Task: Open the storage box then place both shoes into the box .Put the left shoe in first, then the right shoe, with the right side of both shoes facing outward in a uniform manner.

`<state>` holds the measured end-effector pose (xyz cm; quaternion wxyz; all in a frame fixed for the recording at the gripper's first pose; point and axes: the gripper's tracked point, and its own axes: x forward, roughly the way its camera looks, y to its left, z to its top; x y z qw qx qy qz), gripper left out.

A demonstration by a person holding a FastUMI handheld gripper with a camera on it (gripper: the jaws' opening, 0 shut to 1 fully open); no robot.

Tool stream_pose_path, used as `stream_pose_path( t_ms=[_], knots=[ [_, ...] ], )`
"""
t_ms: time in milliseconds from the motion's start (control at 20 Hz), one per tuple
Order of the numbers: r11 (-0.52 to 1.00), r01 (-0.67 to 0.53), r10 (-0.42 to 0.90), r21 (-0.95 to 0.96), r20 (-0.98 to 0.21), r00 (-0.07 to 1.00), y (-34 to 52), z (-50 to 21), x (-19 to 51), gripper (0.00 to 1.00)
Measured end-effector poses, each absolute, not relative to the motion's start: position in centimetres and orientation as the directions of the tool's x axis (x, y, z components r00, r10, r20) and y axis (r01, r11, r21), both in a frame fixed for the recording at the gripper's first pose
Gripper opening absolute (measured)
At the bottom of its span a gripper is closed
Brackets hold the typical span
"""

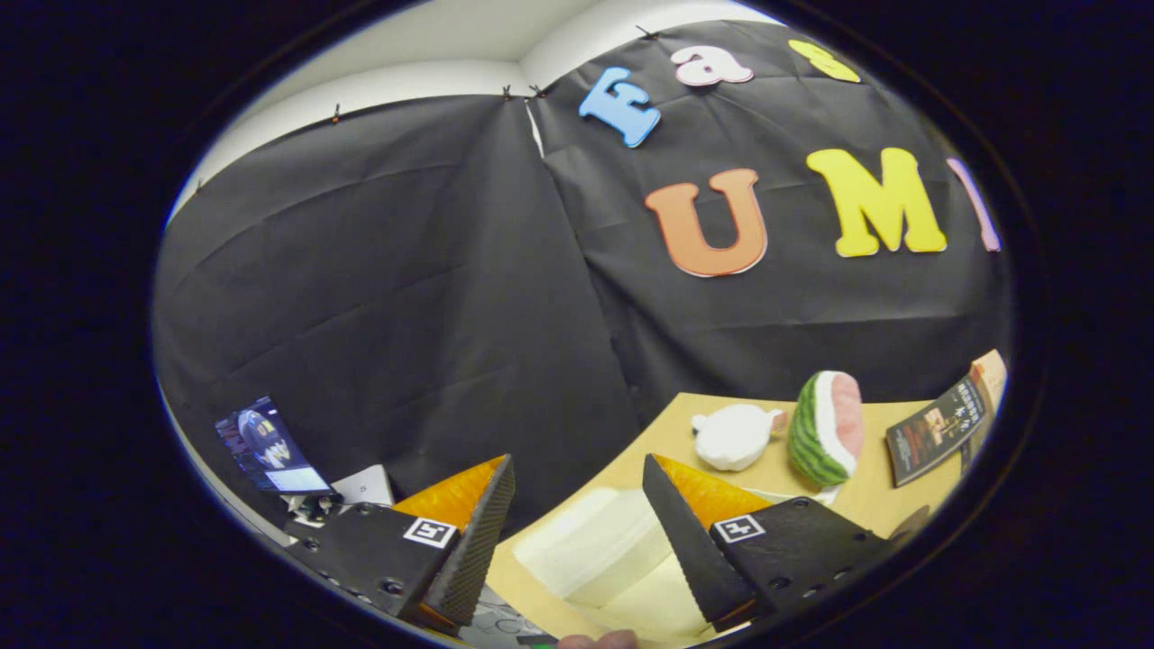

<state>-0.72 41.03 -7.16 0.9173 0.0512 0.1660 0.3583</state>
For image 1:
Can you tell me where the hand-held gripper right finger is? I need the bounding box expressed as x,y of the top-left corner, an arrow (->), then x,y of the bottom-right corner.
642,453 -> 895,634

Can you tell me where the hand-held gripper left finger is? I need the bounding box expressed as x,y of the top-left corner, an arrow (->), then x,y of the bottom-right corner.
285,453 -> 517,637

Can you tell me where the cream fabric storage box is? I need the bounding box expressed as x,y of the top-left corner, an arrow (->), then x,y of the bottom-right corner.
512,487 -> 722,637

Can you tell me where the white plush toy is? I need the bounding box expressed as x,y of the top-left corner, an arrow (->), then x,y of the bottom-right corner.
691,404 -> 787,472

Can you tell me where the white paper sheet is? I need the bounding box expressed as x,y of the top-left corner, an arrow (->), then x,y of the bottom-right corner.
332,465 -> 395,507

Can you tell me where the watermelon slice plush toy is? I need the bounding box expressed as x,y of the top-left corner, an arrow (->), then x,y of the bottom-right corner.
787,370 -> 866,489

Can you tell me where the lit display screen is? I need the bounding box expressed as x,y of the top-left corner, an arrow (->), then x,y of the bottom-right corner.
215,396 -> 332,494

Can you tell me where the black backdrop cloth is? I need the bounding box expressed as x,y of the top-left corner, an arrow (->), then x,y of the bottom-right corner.
153,18 -> 1015,542

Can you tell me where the black cover book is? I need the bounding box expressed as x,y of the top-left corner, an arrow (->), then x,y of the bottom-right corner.
886,377 -> 989,489

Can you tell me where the tan cover book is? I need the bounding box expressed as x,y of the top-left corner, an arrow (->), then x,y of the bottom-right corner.
969,350 -> 1009,417

